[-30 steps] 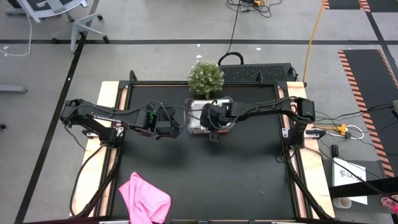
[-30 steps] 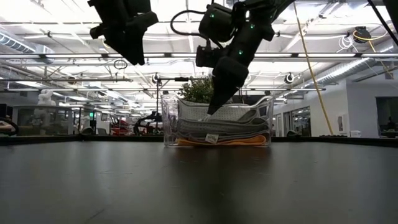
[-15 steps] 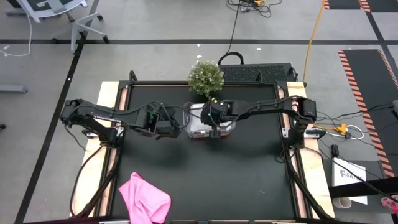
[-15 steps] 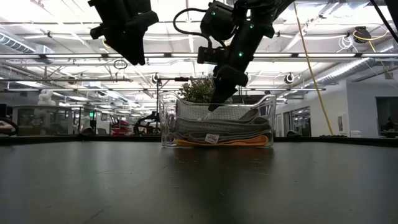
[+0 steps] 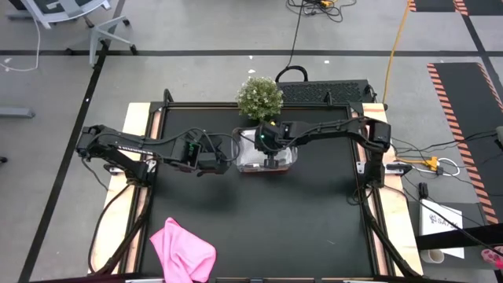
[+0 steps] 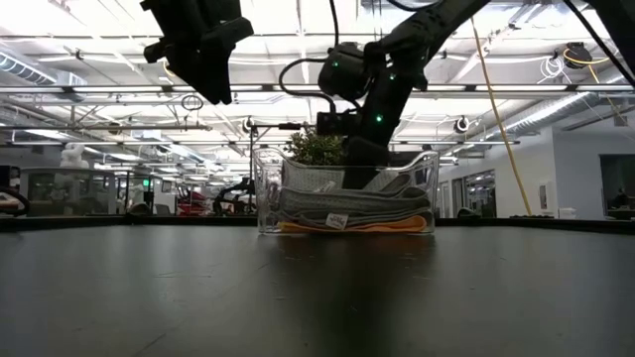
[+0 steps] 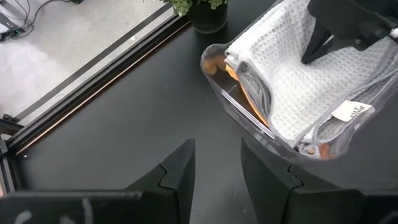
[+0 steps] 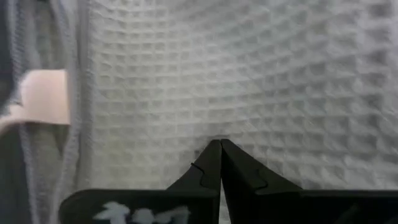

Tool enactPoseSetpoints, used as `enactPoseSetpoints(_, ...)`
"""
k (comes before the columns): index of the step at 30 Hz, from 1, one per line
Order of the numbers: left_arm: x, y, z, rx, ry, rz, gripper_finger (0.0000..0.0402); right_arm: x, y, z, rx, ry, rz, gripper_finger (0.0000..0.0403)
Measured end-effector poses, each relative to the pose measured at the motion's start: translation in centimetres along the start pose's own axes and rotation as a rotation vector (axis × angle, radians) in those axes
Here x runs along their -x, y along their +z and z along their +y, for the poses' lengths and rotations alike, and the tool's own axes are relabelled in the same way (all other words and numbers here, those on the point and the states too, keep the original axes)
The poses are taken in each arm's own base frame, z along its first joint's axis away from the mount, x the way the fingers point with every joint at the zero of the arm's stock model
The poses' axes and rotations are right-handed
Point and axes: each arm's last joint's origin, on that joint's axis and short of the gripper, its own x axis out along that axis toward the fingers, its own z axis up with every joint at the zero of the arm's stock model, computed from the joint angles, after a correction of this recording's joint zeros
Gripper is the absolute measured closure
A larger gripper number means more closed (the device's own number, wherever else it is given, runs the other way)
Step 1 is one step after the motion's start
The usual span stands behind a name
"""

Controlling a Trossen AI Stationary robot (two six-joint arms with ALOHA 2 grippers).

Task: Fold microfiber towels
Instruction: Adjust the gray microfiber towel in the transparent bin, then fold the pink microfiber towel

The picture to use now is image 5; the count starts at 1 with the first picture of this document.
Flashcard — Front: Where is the clear plastic bin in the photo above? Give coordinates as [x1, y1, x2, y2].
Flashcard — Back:
[230, 125, 299, 174]

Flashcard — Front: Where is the pink microfiber towel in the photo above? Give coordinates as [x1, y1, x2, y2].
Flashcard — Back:
[149, 216, 218, 283]

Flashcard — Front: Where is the pink object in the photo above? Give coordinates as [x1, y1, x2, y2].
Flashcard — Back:
[481, 246, 503, 271]

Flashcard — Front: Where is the white cable loop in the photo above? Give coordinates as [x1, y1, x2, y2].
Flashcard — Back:
[436, 156, 461, 178]

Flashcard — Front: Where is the black hanging cable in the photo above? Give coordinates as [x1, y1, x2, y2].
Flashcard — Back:
[286, 0, 304, 70]

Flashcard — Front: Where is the wooden table side board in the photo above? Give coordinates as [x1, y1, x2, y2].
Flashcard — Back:
[361, 102, 424, 276]
[89, 102, 152, 274]

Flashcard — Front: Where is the white printed booklet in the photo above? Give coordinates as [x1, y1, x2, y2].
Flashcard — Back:
[418, 198, 465, 259]

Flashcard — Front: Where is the grey desk foot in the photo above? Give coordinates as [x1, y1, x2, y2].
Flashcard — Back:
[0, 106, 35, 119]

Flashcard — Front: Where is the white floor cable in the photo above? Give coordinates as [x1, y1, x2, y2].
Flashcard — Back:
[0, 17, 42, 73]

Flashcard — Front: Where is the large orange striped floor mat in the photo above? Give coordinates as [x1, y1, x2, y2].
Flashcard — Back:
[427, 61, 503, 225]

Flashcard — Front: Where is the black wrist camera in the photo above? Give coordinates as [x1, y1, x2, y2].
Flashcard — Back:
[181, 133, 205, 170]
[279, 120, 302, 139]

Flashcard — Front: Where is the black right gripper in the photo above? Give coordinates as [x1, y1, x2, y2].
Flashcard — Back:
[253, 121, 294, 170]

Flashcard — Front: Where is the black left camera cable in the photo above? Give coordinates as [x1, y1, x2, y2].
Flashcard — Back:
[155, 127, 241, 163]

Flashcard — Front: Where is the yellow hanging cable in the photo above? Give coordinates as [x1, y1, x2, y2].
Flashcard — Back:
[382, 0, 412, 105]

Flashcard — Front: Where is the black perforated computer case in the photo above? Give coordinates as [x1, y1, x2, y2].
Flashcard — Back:
[274, 79, 374, 105]

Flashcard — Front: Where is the yellow plug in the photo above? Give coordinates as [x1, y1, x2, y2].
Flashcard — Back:
[422, 156, 440, 172]

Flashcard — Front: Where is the black aluminium table frame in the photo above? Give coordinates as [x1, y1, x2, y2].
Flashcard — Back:
[88, 88, 424, 283]

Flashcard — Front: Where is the black floor cable bundle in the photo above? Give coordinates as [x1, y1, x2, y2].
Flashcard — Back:
[285, 0, 358, 24]

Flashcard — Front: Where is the grey office chair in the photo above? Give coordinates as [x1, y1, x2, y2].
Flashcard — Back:
[6, 0, 138, 66]

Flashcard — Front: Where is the artificial green potted plant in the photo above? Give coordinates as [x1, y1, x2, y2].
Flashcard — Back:
[236, 75, 285, 123]

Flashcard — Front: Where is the small orange striped floor mat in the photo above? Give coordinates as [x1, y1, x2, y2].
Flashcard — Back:
[407, 0, 503, 17]

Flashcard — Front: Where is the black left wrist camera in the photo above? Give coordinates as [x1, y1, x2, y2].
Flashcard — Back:
[181, 133, 205, 170]

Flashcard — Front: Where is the beige tape roll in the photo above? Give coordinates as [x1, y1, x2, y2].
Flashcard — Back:
[420, 248, 446, 265]

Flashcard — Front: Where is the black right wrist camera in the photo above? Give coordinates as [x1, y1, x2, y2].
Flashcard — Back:
[279, 120, 302, 139]

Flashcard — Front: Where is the grey waffle towel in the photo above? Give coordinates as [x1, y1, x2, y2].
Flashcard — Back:
[237, 129, 296, 168]

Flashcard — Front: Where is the black bar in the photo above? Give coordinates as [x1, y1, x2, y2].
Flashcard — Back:
[415, 222, 503, 252]

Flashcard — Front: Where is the black cable loop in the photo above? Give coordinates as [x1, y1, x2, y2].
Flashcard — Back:
[274, 64, 310, 84]

